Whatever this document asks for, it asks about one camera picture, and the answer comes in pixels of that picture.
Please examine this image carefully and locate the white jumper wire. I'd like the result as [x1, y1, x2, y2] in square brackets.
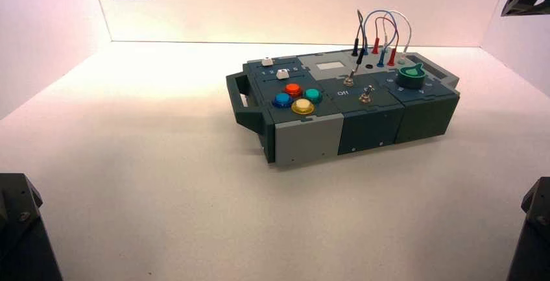
[383, 10, 413, 53]

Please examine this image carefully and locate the green round push button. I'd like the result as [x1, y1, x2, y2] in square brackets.
[304, 88, 324, 104]

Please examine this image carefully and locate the blue round push button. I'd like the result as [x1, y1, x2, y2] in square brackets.
[272, 93, 294, 109]

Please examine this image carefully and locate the black jumper wire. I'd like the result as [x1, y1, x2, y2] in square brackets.
[355, 8, 366, 51]

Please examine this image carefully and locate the small grey display screen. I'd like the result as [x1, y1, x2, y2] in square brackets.
[315, 60, 346, 72]

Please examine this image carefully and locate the yellow round push button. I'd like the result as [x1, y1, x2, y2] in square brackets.
[291, 98, 315, 116]

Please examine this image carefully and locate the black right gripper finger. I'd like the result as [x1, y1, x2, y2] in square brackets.
[500, 0, 550, 17]

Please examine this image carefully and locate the green rotary knob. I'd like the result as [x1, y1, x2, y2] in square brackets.
[394, 64, 427, 90]

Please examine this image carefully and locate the teal and grey control box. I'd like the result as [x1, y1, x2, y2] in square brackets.
[225, 48, 461, 167]

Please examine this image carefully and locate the red jumper wire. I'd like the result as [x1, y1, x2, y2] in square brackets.
[374, 16, 400, 51]

